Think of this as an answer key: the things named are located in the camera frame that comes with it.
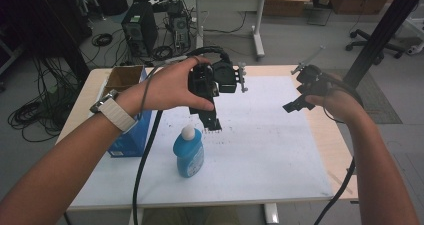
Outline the small brown cardboard box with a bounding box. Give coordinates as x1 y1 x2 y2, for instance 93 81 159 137
263 0 312 18

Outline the thick black gripper cable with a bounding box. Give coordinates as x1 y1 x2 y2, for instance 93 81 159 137
313 158 356 225
132 109 164 225

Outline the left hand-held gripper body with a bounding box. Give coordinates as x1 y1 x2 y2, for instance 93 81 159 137
188 59 249 99

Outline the blue cardboard box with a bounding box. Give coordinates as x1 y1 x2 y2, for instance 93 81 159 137
101 64 154 158

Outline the black office chair base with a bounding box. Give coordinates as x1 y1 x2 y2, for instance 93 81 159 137
345 28 406 66

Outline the person's left hand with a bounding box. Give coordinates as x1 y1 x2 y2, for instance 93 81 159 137
116 55 216 118

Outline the white table leg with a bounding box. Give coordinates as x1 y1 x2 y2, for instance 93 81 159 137
264 202 280 225

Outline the open computer case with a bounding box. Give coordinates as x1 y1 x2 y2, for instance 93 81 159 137
167 3 193 53

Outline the black computer tower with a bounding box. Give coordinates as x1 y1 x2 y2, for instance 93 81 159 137
120 1 159 58

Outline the grey floor mat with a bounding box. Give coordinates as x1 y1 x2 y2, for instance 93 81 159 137
328 68 403 125

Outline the white table mat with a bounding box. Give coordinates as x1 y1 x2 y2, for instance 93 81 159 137
68 74 334 208

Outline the person's right hand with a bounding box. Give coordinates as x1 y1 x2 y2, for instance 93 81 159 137
304 80 366 124

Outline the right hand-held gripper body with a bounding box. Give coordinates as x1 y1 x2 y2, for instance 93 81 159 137
291 46 334 98

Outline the coiled black cable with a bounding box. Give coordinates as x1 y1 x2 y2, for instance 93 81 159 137
91 32 114 48

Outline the black cabinet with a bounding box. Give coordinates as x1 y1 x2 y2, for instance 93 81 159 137
0 0 93 86

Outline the bundle of black floor cables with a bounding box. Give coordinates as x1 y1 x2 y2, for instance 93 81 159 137
7 56 86 143

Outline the black metal pole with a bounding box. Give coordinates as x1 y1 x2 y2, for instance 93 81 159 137
343 0 424 90

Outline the thin grey cable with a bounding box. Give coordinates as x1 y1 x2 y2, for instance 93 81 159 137
139 55 188 119

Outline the white strap wristwatch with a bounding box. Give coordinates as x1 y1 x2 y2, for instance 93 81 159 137
89 89 139 134

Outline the blue spray bottle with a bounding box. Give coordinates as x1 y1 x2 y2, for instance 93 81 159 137
172 124 205 179

